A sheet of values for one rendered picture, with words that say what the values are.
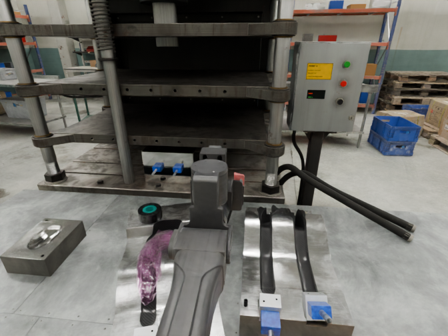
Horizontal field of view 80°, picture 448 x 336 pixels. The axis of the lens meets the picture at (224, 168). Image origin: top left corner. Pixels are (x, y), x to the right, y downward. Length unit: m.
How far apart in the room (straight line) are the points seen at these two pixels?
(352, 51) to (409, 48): 6.37
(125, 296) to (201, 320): 0.53
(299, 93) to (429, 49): 6.64
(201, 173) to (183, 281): 0.15
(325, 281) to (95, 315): 0.63
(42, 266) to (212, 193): 0.75
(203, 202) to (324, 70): 1.04
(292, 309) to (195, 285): 0.45
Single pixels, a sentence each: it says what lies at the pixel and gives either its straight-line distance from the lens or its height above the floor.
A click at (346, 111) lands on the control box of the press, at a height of 1.18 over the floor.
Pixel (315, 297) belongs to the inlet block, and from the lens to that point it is 0.72.
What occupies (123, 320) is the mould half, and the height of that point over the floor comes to 0.86.
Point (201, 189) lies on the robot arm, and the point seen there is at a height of 1.28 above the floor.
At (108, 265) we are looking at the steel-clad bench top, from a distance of 1.01.
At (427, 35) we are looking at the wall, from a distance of 7.81.
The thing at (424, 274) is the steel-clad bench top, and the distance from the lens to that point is 1.11.
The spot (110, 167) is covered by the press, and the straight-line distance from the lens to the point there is 1.74.
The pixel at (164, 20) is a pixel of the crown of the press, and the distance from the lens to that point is 1.56.
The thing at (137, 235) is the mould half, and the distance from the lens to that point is 0.97.
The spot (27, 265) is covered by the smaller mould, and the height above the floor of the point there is 0.84.
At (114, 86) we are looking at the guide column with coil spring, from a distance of 1.35.
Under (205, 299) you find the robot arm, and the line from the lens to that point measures 0.31.
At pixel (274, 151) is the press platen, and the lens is 1.23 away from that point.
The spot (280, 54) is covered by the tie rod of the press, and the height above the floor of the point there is 1.42.
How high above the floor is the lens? 1.47
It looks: 25 degrees down
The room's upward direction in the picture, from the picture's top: straight up
